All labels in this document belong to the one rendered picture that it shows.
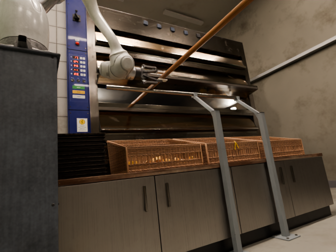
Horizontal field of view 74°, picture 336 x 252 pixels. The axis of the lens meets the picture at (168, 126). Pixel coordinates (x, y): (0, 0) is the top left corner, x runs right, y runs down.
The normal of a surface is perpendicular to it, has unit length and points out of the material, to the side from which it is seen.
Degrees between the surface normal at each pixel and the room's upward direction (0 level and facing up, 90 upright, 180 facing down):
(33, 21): 90
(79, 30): 90
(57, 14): 90
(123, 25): 90
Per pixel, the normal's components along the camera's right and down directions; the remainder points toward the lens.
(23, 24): 0.47, -0.20
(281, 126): -0.86, -0.01
